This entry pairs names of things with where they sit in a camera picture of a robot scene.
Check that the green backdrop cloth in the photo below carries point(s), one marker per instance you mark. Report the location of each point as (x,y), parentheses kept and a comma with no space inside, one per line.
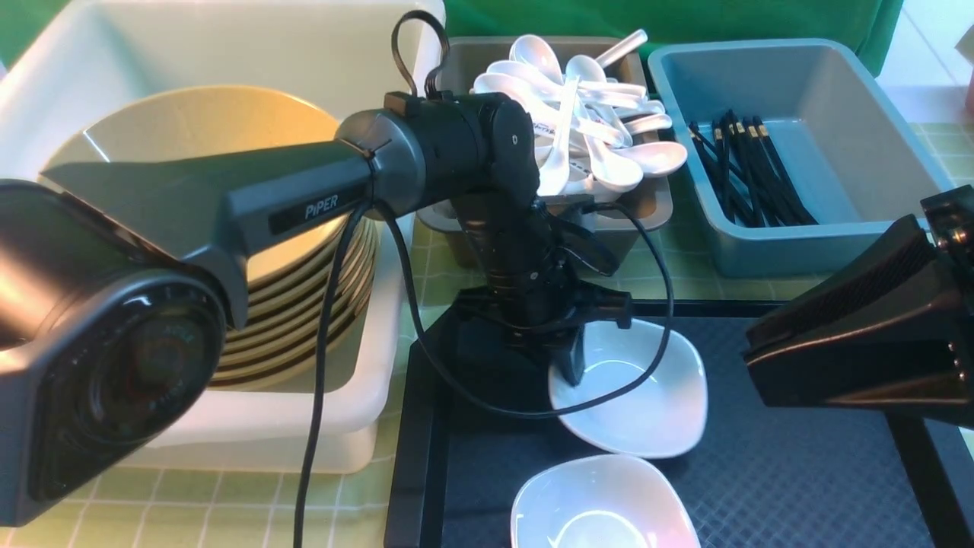
(865,27)

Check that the pile of white spoons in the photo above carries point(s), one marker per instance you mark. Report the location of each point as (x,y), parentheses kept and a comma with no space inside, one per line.
(605,159)

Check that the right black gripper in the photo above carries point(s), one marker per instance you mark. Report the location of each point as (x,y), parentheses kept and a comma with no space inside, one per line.
(891,331)

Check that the bundle of black chopsticks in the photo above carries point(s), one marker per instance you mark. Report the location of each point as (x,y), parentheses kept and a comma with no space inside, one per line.
(747,174)

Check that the white square dish front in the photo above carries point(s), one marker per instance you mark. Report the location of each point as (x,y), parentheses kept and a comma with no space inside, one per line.
(609,500)

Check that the large white plastic tub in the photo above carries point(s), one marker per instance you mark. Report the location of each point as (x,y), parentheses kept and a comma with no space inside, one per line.
(98,56)

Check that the white soup spoon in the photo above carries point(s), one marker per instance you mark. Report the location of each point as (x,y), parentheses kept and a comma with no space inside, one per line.
(554,173)

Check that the stack of tan bowls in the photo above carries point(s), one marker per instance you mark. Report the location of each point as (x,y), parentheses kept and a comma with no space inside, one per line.
(286,283)

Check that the grey spoon bin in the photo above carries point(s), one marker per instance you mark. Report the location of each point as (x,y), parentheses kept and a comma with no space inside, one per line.
(651,202)

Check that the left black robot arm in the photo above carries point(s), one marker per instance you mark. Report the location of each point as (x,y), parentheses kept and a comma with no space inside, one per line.
(119,285)

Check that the white square dish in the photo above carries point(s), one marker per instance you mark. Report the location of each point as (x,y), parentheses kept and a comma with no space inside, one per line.
(609,500)
(662,418)

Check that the black serving tray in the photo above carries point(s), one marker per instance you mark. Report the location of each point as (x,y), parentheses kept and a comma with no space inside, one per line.
(758,478)

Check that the blue chopstick bin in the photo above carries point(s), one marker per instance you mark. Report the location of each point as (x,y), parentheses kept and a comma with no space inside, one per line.
(853,159)

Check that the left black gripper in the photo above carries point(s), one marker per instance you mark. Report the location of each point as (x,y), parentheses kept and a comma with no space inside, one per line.
(532,292)

